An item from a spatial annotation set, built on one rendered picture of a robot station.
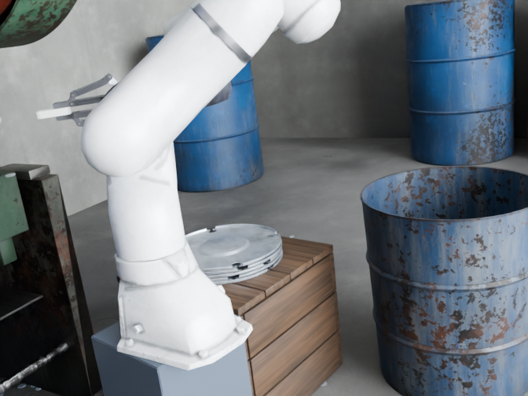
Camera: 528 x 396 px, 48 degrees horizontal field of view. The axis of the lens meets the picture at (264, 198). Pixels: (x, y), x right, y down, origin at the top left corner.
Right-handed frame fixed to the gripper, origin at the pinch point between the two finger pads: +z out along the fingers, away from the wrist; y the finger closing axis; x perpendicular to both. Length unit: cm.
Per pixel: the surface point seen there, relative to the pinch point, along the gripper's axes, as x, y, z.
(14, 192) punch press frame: -9.6, -18.1, 13.1
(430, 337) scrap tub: 33, -58, -70
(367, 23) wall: -243, -9, -197
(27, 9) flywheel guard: -20.5, 21.5, 1.8
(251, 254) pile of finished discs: 9, -39, -37
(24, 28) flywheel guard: -27.6, 17.3, 3.7
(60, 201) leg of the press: -9.8, -22.6, 3.8
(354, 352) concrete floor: 3, -78, -64
